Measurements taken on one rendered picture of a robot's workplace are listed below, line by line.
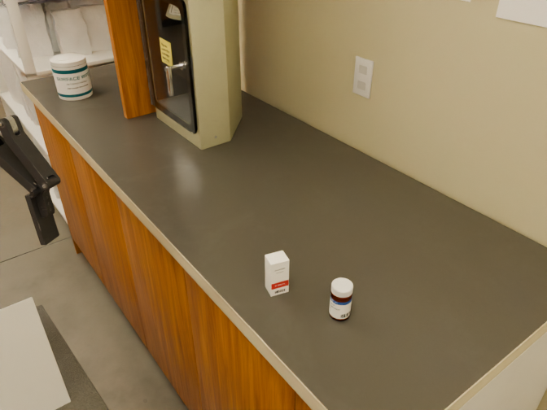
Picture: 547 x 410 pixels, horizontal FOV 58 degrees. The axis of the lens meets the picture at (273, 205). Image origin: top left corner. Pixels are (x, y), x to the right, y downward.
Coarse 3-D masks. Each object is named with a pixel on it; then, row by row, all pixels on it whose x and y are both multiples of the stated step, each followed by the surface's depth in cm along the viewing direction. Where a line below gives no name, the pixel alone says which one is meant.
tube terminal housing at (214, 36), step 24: (192, 0) 133; (216, 0) 137; (192, 24) 136; (216, 24) 140; (192, 48) 139; (216, 48) 143; (216, 72) 147; (240, 72) 169; (216, 96) 151; (240, 96) 172; (168, 120) 170; (216, 120) 155; (216, 144) 159
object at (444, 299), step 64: (64, 128) 171; (128, 128) 171; (256, 128) 171; (128, 192) 136; (192, 192) 136; (256, 192) 136; (320, 192) 136; (384, 192) 136; (192, 256) 113; (256, 256) 113; (320, 256) 113; (384, 256) 113; (448, 256) 113; (512, 256) 113; (256, 320) 97; (320, 320) 97; (384, 320) 97; (448, 320) 97; (512, 320) 97; (320, 384) 84; (384, 384) 84; (448, 384) 84
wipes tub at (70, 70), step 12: (60, 60) 185; (72, 60) 185; (84, 60) 188; (60, 72) 185; (72, 72) 185; (84, 72) 189; (60, 84) 188; (72, 84) 187; (84, 84) 190; (60, 96) 191; (72, 96) 190; (84, 96) 192
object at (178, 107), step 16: (144, 0) 151; (160, 0) 142; (176, 0) 134; (144, 16) 155; (160, 16) 145; (176, 16) 138; (160, 32) 149; (176, 32) 141; (176, 48) 144; (160, 64) 157; (176, 64) 148; (160, 80) 161; (176, 80) 151; (160, 96) 166; (176, 96) 155; (192, 96) 147; (176, 112) 160; (192, 112) 150; (192, 128) 153
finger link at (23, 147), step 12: (0, 120) 58; (12, 132) 59; (12, 144) 59; (24, 144) 60; (24, 156) 60; (36, 156) 61; (36, 168) 60; (48, 168) 62; (36, 180) 61; (60, 180) 63
